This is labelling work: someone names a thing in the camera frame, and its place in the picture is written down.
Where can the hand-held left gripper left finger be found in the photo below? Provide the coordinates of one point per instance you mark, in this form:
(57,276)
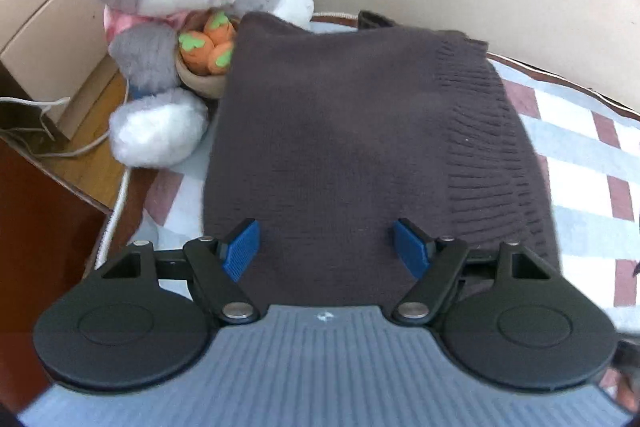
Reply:
(242,249)

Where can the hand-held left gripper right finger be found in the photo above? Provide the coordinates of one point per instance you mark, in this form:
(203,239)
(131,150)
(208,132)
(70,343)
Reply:
(412,249)

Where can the dark brown knit sweater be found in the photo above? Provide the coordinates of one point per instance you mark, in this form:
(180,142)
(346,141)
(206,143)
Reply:
(340,132)

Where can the printed checkered mat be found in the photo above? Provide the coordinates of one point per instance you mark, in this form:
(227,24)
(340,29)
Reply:
(575,147)

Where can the red wooden cabinet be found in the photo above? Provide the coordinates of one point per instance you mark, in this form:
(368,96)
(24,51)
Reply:
(40,232)

